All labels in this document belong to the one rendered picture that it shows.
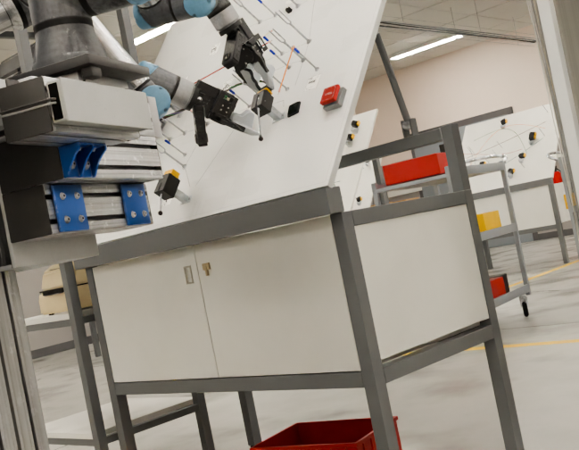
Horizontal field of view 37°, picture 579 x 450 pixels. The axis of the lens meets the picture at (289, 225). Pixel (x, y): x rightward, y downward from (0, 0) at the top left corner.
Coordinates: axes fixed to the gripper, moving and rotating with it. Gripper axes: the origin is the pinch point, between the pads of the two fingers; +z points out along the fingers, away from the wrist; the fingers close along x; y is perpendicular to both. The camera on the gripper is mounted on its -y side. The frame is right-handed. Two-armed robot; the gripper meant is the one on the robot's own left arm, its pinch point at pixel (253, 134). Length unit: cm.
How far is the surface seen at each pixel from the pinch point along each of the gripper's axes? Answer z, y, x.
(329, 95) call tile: 11.3, 18.1, -10.5
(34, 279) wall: 22, -322, 779
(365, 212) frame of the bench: 28.7, -4.5, -25.6
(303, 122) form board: 10.5, 8.7, -2.5
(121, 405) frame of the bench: 9, -105, 43
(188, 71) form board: -12, 5, 79
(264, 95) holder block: -0.4, 10.4, 6.5
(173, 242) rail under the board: -4.3, -39.8, 16.1
